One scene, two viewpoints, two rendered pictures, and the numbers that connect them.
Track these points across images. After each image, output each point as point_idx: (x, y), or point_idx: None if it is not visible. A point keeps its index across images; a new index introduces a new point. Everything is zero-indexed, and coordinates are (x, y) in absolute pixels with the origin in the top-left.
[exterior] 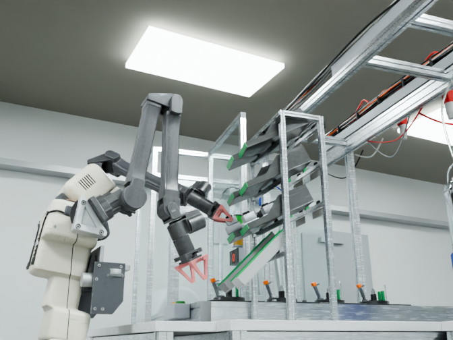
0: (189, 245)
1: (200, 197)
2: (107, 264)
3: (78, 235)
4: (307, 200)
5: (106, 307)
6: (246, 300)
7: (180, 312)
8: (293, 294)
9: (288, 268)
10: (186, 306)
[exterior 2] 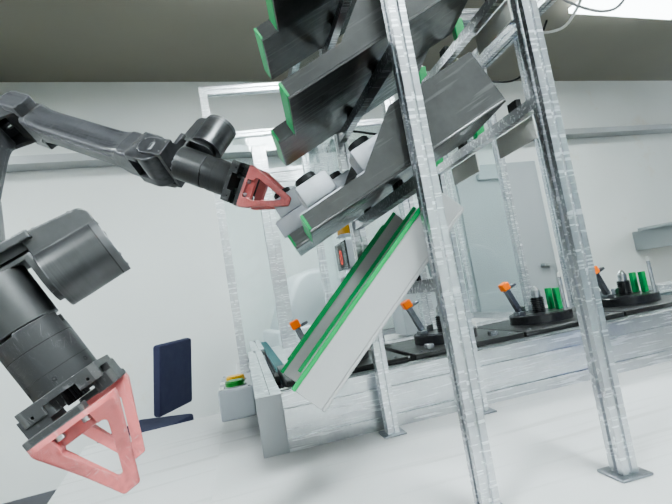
0: (52, 363)
1: (201, 159)
2: None
3: None
4: (483, 101)
5: None
6: (366, 364)
7: (234, 406)
8: (484, 420)
9: (454, 338)
10: (244, 393)
